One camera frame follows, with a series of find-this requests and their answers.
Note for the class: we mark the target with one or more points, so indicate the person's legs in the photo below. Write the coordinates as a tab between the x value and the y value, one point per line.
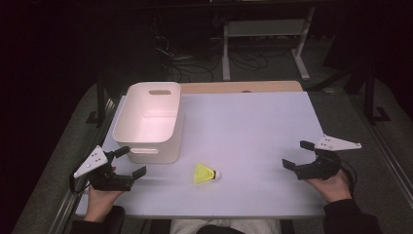
253	226

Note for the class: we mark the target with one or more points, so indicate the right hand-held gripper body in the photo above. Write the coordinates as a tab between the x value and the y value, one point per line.
319	169

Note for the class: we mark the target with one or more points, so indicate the grey metal floor rail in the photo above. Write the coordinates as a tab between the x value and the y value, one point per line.
394	175
68	201

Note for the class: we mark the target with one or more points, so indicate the person's right hand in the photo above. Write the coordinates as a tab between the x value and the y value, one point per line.
334	188

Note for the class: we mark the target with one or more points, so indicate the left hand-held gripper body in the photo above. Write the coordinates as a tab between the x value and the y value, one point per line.
105	182

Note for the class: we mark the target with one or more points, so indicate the white metal desk frame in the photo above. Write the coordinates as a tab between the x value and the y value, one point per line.
266	27

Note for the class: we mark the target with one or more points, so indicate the black metal stand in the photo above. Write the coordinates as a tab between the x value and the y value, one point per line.
101	100
370	94

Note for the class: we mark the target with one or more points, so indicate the yellow shuttlecock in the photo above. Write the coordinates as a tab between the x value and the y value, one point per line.
204	174

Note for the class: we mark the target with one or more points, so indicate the white plastic storage bin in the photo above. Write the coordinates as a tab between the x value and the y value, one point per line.
147	123

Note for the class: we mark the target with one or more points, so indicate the person's left hand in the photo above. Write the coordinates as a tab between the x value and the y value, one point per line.
101	201

